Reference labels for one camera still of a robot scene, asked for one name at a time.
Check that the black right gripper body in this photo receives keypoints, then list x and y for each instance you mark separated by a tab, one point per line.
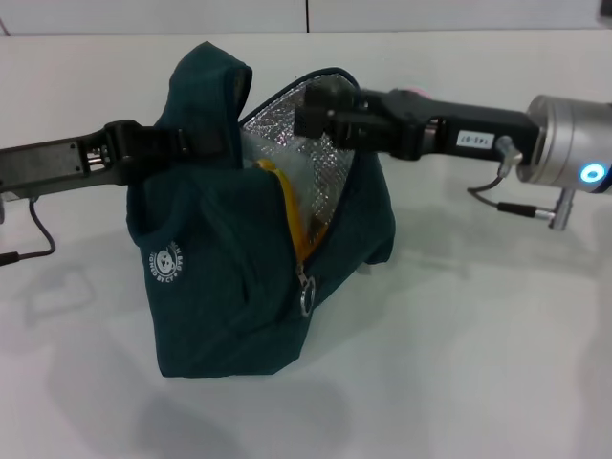
454	129

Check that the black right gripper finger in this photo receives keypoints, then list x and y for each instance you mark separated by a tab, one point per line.
334	95
344	131

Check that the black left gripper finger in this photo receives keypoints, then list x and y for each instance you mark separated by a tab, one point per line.
158	143

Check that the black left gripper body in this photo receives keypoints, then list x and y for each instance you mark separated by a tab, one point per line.
48	167

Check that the pink peach toy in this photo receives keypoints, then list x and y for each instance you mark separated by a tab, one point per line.
416	91

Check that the yellow banana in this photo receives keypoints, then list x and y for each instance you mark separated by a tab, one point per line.
294	215

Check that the dark teal insulated lunch bag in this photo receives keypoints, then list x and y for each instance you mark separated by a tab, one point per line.
215	287

